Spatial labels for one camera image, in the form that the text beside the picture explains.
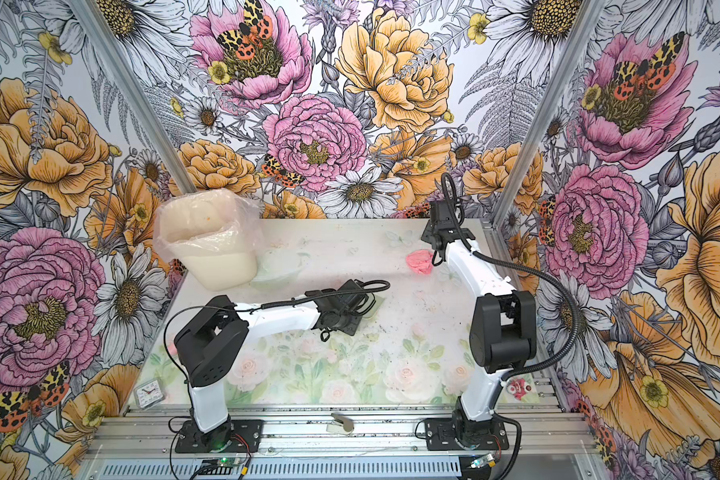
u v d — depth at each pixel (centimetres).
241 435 74
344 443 74
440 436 73
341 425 75
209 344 49
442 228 72
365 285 83
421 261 108
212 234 83
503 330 48
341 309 71
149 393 79
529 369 48
